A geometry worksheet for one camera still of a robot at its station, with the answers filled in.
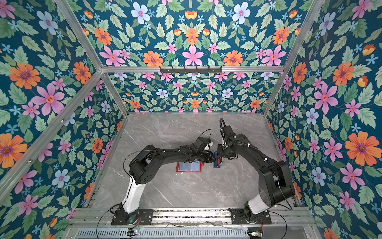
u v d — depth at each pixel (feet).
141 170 1.77
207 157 2.76
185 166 2.97
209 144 2.62
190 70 3.05
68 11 2.28
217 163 2.97
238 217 2.40
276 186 1.43
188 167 2.97
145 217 2.41
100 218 2.35
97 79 3.00
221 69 2.98
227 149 2.12
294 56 2.81
